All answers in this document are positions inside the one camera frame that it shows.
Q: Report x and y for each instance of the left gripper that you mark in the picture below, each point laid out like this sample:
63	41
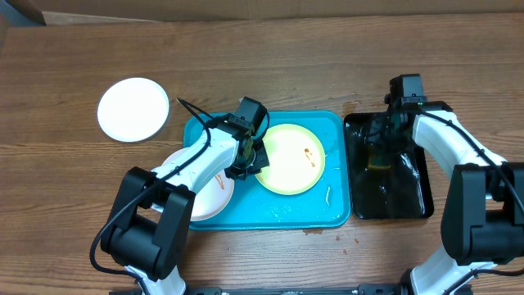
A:
262	161

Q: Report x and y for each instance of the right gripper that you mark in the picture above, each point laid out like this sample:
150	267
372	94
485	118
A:
377	138

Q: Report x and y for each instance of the green yellow sponge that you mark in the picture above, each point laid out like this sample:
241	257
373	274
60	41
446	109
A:
377	159

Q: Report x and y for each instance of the green rimmed plate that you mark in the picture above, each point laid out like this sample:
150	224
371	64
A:
296	160

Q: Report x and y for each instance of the mint rimmed white plate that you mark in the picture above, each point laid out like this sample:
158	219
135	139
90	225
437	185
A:
133	110

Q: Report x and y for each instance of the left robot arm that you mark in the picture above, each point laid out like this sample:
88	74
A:
147	228

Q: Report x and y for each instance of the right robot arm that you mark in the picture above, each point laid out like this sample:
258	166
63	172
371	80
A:
482	223

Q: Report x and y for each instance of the black plastic tray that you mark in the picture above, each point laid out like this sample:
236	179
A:
399	190

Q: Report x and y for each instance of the blue plastic tray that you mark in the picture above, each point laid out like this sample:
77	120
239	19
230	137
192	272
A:
325	205

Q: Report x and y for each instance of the pink rimmed white plate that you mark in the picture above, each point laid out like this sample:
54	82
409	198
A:
213	196

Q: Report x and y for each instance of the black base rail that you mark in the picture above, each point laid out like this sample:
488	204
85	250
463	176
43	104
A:
363	289

